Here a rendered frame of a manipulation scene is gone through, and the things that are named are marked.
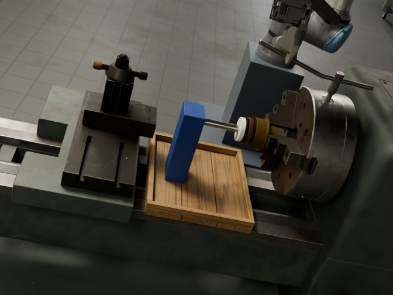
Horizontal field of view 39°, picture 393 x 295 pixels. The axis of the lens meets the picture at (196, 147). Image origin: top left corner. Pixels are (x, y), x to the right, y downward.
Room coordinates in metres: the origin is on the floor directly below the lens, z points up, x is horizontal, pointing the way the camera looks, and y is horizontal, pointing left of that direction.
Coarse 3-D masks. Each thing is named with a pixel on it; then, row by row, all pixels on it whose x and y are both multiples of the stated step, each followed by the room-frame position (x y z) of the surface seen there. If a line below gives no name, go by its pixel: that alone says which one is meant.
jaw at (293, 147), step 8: (272, 136) 1.33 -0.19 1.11; (280, 136) 1.35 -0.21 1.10; (272, 144) 1.32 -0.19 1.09; (280, 144) 1.30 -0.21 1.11; (288, 144) 1.31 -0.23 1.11; (296, 144) 1.33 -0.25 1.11; (280, 152) 1.30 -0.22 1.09; (288, 152) 1.27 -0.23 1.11; (296, 152) 1.27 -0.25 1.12; (288, 160) 1.26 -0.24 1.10; (296, 160) 1.26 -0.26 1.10; (304, 160) 1.26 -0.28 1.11; (312, 160) 1.26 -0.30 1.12; (304, 168) 1.25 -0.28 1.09; (312, 168) 1.26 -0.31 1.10
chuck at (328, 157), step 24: (312, 96) 1.38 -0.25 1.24; (336, 96) 1.43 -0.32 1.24; (312, 120) 1.31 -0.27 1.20; (336, 120) 1.33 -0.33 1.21; (312, 144) 1.26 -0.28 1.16; (336, 144) 1.28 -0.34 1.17; (288, 168) 1.33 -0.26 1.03; (336, 168) 1.26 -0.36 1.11; (288, 192) 1.27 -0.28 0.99; (312, 192) 1.27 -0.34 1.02
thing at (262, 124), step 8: (248, 120) 1.36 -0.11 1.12; (256, 120) 1.37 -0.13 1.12; (264, 120) 1.38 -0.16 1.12; (248, 128) 1.34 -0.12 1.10; (256, 128) 1.34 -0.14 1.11; (264, 128) 1.35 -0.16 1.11; (272, 128) 1.37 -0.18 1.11; (248, 136) 1.33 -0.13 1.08; (256, 136) 1.33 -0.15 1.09; (264, 136) 1.34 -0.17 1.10; (248, 144) 1.36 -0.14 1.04; (256, 144) 1.34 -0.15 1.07; (264, 144) 1.33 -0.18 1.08
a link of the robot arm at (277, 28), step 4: (272, 20) 1.93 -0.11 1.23; (272, 24) 1.91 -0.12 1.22; (276, 24) 1.89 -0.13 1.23; (280, 24) 1.88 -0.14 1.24; (284, 24) 1.88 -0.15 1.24; (288, 24) 1.87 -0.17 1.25; (272, 28) 1.90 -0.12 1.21; (276, 28) 1.89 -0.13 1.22; (280, 28) 1.88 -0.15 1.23; (276, 32) 1.88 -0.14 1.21; (280, 32) 1.88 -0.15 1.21
